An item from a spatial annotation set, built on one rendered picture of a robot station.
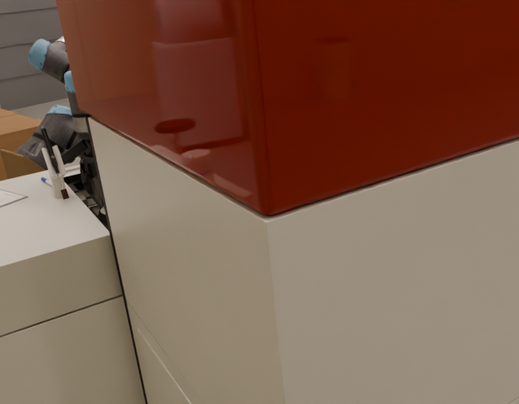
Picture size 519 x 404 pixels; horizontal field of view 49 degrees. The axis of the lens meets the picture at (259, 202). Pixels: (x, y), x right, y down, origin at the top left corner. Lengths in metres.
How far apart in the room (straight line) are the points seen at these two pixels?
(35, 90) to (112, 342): 8.29
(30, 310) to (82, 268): 0.13
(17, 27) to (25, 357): 8.29
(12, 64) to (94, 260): 8.19
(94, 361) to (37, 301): 0.20
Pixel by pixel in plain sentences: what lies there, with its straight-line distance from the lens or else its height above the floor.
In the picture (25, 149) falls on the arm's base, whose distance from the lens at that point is 2.07.
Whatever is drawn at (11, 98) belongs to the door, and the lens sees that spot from 9.38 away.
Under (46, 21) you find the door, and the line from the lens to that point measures 9.59.
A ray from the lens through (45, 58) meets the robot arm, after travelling 1.63.
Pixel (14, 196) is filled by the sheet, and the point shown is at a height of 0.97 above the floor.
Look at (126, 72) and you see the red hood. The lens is 0.84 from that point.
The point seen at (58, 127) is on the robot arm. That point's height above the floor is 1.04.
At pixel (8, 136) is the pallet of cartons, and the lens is 3.64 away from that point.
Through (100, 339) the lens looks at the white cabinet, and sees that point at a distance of 1.34.
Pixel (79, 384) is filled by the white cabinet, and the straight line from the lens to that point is 1.39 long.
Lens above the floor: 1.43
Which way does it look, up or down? 21 degrees down
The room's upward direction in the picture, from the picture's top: 6 degrees counter-clockwise
